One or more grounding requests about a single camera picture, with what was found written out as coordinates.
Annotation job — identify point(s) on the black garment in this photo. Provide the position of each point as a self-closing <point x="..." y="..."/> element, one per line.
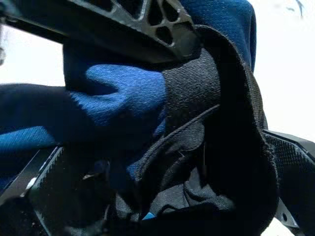
<point x="192" y="86"/>

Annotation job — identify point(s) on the blue garment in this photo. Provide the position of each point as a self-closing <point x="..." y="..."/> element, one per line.
<point x="123" y="93"/>

